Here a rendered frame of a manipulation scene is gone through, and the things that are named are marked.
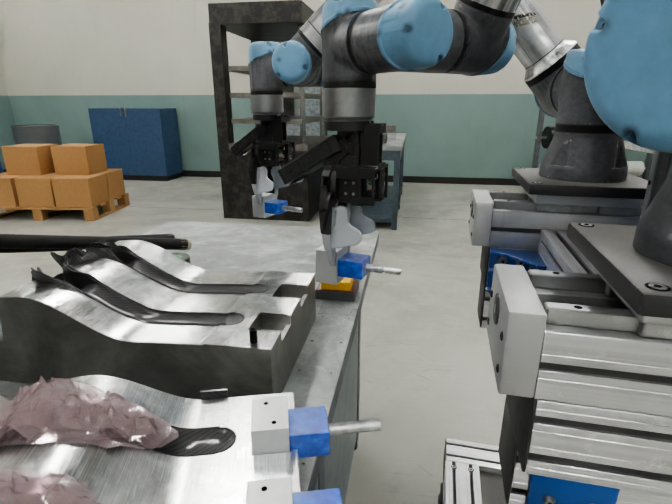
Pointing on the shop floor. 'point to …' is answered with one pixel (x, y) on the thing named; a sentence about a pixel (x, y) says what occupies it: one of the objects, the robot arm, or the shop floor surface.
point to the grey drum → (36, 134)
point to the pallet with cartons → (60, 181)
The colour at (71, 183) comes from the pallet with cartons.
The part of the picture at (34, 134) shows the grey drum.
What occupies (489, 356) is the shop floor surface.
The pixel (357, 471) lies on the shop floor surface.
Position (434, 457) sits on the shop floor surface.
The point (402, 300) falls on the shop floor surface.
